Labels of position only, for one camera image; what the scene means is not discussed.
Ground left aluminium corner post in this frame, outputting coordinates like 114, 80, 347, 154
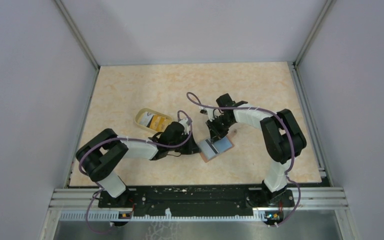
53, 0, 100, 70

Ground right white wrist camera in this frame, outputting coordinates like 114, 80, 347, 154
199, 106, 216, 122

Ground aluminium corner post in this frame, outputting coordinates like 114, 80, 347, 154
53, 0, 100, 70
292, 0, 337, 69

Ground aluminium frame rail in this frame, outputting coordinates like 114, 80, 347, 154
48, 187, 349, 210

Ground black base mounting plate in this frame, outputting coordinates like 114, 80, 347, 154
98, 183, 296, 217

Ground brown leather card holder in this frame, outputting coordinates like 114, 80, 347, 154
197, 129, 238, 163

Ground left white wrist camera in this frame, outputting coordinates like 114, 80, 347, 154
178, 117, 192, 135

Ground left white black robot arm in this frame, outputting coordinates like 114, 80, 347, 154
75, 119, 201, 207

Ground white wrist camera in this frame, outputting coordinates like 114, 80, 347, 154
199, 106, 216, 122
178, 117, 192, 135

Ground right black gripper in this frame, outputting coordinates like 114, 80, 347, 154
205, 115, 235, 144

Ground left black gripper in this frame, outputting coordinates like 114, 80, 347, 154
168, 130, 201, 155

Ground right aluminium corner post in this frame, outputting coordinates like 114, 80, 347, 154
292, 0, 337, 69

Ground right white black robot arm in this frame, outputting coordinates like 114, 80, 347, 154
200, 93, 307, 206

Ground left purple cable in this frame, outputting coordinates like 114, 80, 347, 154
78, 110, 194, 233

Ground white slotted cable duct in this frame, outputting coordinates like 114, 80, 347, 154
59, 210, 268, 223

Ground beige oval card tray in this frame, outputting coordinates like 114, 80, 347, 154
134, 108, 173, 134

